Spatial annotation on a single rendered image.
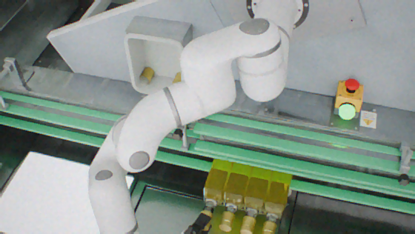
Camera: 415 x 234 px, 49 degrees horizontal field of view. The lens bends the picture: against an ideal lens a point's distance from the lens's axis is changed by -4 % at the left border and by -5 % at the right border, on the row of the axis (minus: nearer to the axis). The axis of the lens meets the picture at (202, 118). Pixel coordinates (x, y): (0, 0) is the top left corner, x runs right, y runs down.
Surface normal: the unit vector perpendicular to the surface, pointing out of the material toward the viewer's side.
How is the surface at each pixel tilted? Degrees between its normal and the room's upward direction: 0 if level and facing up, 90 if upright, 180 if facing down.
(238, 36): 80
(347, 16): 4
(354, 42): 0
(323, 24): 4
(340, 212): 89
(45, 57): 90
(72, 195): 90
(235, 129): 90
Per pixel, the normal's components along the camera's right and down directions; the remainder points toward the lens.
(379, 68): -0.29, 0.71
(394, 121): -0.04, -0.68
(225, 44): -0.08, -0.48
